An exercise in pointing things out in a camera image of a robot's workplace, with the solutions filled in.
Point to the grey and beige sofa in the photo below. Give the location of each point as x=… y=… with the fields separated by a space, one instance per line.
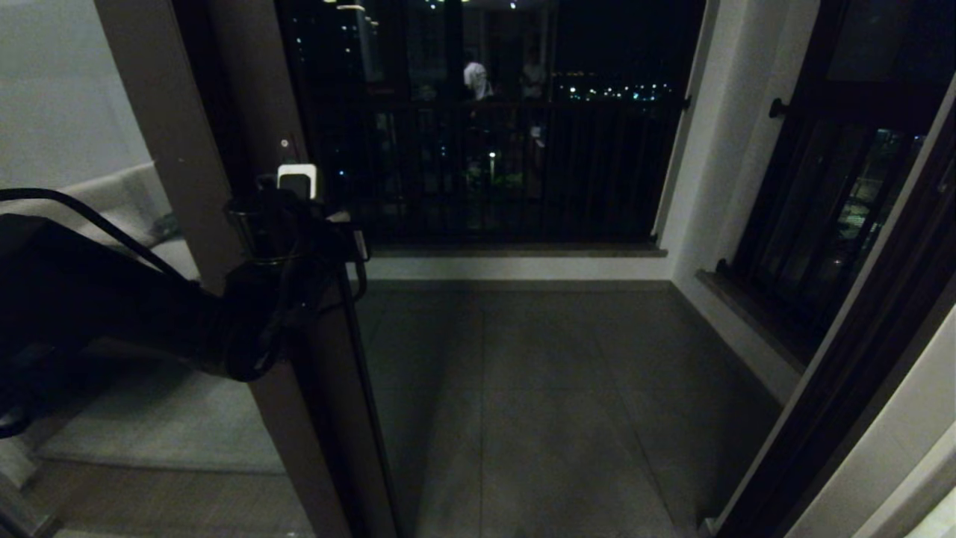
x=127 y=194

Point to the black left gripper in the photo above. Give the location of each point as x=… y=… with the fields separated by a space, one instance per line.
x=276 y=261

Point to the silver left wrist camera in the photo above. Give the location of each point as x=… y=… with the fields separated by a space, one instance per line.
x=297 y=181

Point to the black window guard railing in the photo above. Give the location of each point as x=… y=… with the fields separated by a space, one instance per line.
x=777 y=108

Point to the black metal balcony railing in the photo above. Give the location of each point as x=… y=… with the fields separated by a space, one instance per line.
x=582 y=108

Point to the dark framed window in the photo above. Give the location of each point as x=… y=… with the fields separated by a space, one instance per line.
x=859 y=97

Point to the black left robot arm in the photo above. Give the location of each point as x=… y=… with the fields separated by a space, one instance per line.
x=97 y=299

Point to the brown framed sliding glass door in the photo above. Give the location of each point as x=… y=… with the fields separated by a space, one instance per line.
x=336 y=388

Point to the dark brown door jamb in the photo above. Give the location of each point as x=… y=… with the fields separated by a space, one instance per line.
x=851 y=373

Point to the grey floor rug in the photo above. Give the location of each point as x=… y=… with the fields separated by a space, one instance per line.
x=172 y=426

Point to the brown framed fixed glass door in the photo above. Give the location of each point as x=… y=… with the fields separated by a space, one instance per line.
x=179 y=149

